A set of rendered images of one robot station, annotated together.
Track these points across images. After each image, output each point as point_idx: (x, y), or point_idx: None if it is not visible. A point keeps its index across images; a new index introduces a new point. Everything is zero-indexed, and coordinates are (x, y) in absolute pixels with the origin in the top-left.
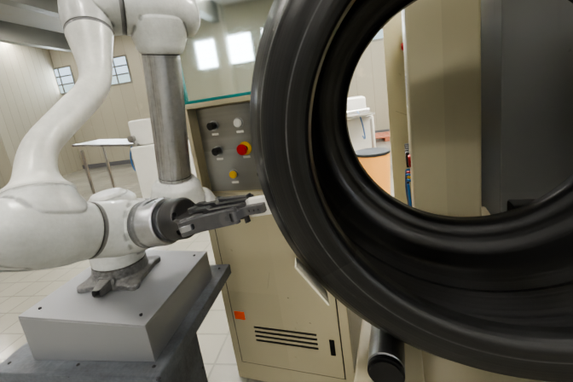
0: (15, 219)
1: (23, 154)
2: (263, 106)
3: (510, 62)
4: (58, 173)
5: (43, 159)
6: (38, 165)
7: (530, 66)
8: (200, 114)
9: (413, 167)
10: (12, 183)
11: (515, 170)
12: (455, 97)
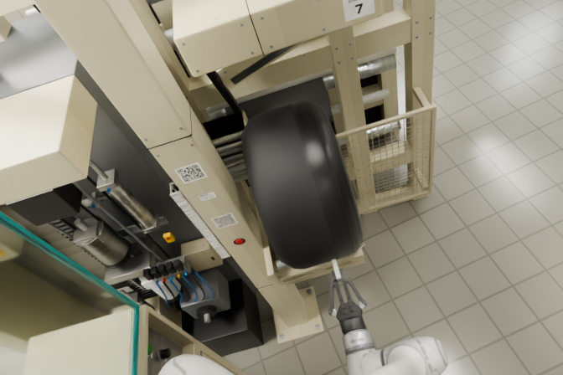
0: (423, 336)
1: (406, 363)
2: (358, 221)
3: (162, 177)
4: (394, 357)
5: (398, 357)
6: (402, 356)
7: (165, 172)
8: None
9: (255, 236)
10: (418, 355)
11: None
12: (241, 199)
